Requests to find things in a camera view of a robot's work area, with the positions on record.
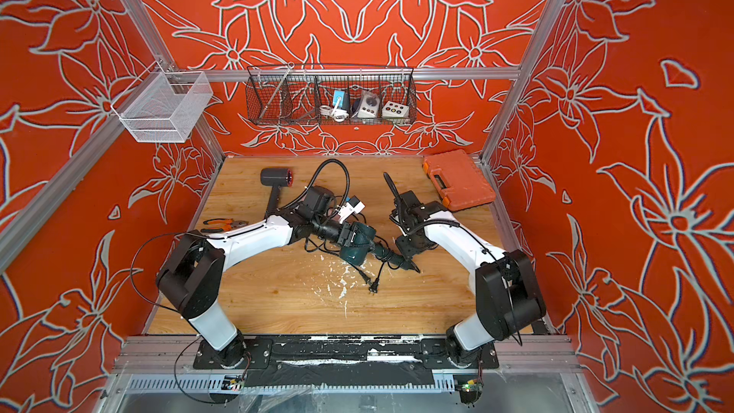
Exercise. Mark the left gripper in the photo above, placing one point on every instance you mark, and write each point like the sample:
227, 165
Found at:
346, 238

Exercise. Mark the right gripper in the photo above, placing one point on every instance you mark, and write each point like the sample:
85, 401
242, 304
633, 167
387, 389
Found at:
404, 250

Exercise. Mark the dark green hair dryer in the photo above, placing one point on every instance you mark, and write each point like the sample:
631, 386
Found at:
356, 256

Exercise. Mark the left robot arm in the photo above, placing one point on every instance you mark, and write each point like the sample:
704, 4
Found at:
191, 277

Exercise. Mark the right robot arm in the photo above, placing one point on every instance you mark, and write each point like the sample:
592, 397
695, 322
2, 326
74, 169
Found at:
507, 294

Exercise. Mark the black hair dryer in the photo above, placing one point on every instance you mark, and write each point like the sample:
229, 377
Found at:
275, 178

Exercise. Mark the orange tool case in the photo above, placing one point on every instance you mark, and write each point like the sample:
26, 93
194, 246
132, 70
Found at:
459, 182

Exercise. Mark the white power adapter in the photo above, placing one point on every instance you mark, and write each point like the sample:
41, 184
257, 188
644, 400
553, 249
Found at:
367, 106

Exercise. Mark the white socket cube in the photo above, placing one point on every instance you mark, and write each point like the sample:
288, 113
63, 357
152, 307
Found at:
395, 111

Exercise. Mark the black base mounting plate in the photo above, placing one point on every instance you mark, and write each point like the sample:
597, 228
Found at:
352, 362

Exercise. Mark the blue small box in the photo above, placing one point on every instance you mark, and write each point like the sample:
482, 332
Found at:
339, 100

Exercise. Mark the clear plastic bin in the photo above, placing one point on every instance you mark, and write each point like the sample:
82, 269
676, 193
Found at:
164, 110

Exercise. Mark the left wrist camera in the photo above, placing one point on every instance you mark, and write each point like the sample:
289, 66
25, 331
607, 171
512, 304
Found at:
352, 206

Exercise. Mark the orange handled pliers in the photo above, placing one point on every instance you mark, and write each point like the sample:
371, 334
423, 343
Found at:
220, 225

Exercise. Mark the black wire wall basket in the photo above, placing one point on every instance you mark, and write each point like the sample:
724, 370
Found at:
312, 94

